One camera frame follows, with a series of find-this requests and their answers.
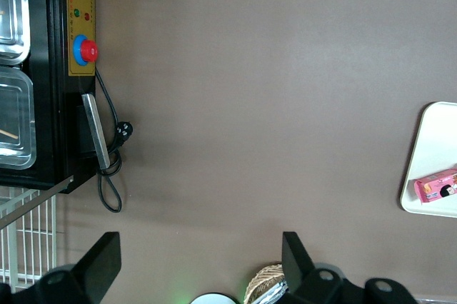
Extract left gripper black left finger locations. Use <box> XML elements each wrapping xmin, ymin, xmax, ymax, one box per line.
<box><xmin>73</xmin><ymin>231</ymin><xmax>122</xmax><ymax>304</ymax></box>

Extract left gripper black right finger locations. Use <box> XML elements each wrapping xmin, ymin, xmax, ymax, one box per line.
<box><xmin>281</xmin><ymin>231</ymin><xmax>316</xmax><ymax>294</ymax></box>

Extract aluminium foil tray stack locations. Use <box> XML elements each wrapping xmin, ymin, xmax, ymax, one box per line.
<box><xmin>262</xmin><ymin>280</ymin><xmax>288</xmax><ymax>304</ymax></box>

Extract beige plastic tray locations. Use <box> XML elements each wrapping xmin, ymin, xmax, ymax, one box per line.
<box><xmin>399</xmin><ymin>101</ymin><xmax>457</xmax><ymax>218</ymax></box>

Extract light wicker basket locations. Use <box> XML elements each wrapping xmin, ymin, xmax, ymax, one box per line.
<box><xmin>243</xmin><ymin>263</ymin><xmax>286</xmax><ymax>304</ymax></box>

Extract silver metal bar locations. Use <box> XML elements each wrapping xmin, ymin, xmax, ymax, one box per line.
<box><xmin>0</xmin><ymin>174</ymin><xmax>75</xmax><ymax>230</ymax></box>

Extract pink snack pack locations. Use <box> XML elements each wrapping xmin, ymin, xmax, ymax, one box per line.
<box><xmin>413</xmin><ymin>168</ymin><xmax>457</xmax><ymax>206</ymax></box>

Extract black sealing machine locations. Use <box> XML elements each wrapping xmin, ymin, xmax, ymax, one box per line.
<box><xmin>0</xmin><ymin>0</ymin><xmax>98</xmax><ymax>194</ymax></box>

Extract steel food container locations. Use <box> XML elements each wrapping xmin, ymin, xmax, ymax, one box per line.
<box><xmin>0</xmin><ymin>66</ymin><xmax>37</xmax><ymax>171</ymax></box>
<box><xmin>0</xmin><ymin>0</ymin><xmax>31</xmax><ymax>66</ymax></box>

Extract red emergency stop button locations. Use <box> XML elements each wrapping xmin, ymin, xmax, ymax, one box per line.
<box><xmin>72</xmin><ymin>34</ymin><xmax>99</xmax><ymax>67</ymax></box>

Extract yellow control panel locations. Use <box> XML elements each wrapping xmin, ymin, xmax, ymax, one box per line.
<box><xmin>66</xmin><ymin>0</ymin><xmax>97</xmax><ymax>77</ymax></box>

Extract white wire basket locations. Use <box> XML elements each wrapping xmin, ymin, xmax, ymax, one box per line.
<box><xmin>0</xmin><ymin>186</ymin><xmax>58</xmax><ymax>293</ymax></box>

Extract black power cable with plug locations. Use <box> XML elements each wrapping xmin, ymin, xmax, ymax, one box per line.
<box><xmin>94</xmin><ymin>68</ymin><xmax>134</xmax><ymax>213</ymax></box>

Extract silver machine handle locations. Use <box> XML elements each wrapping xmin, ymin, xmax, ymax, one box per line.
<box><xmin>81</xmin><ymin>93</ymin><xmax>111</xmax><ymax>170</ymax></box>

